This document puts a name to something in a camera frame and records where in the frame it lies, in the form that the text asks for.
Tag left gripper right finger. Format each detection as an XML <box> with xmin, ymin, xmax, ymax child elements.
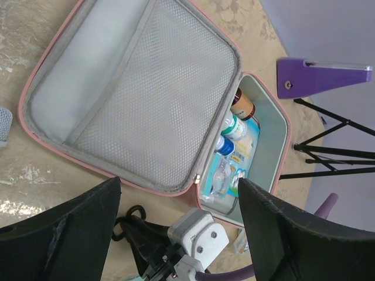
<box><xmin>238</xmin><ymin>179</ymin><xmax>374</xmax><ymax>280</ymax></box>

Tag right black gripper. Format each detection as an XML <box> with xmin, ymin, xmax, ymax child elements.
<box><xmin>125</xmin><ymin>218</ymin><xmax>185</xmax><ymax>280</ymax></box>

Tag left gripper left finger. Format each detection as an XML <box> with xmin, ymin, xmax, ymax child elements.
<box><xmin>1</xmin><ymin>177</ymin><xmax>121</xmax><ymax>280</ymax></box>

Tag black handled scissors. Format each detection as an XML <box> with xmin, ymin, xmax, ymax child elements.
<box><xmin>111</xmin><ymin>205</ymin><xmax>146</xmax><ymax>242</ymax></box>

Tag teal topped zip bag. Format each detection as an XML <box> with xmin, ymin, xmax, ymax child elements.
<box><xmin>200</xmin><ymin>153</ymin><xmax>234</xmax><ymax>203</ymax></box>

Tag large blue packet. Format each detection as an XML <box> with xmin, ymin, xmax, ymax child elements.
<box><xmin>227</xmin><ymin>117</ymin><xmax>260</xmax><ymax>197</ymax></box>

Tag white blue small bottle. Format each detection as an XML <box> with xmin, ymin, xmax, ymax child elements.
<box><xmin>214</xmin><ymin>135</ymin><xmax>235</xmax><ymax>156</ymax></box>

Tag white green bottle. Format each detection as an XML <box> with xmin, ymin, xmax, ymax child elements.
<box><xmin>221</xmin><ymin>111</ymin><xmax>247</xmax><ymax>142</ymax></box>

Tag brown medicine bottle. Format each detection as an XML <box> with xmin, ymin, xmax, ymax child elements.
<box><xmin>230</xmin><ymin>88</ymin><xmax>255</xmax><ymax>121</ymax></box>

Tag pink medicine kit case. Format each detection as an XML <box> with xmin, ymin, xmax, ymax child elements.
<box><xmin>18</xmin><ymin>1</ymin><xmax>290</xmax><ymax>228</ymax></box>

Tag bandage packet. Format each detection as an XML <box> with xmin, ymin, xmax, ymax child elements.
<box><xmin>233</xmin><ymin>229</ymin><xmax>249</xmax><ymax>255</ymax></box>

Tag black music stand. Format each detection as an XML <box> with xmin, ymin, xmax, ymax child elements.
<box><xmin>278</xmin><ymin>98</ymin><xmax>375</xmax><ymax>181</ymax></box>

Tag white tube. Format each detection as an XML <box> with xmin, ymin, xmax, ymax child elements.
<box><xmin>0</xmin><ymin>107</ymin><xmax>13</xmax><ymax>148</ymax></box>

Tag purple metronome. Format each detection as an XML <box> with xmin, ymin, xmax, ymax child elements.
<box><xmin>276</xmin><ymin>57</ymin><xmax>373</xmax><ymax>99</ymax></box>

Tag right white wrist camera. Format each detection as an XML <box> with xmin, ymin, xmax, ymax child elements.
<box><xmin>167</xmin><ymin>208</ymin><xmax>229</xmax><ymax>280</ymax></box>

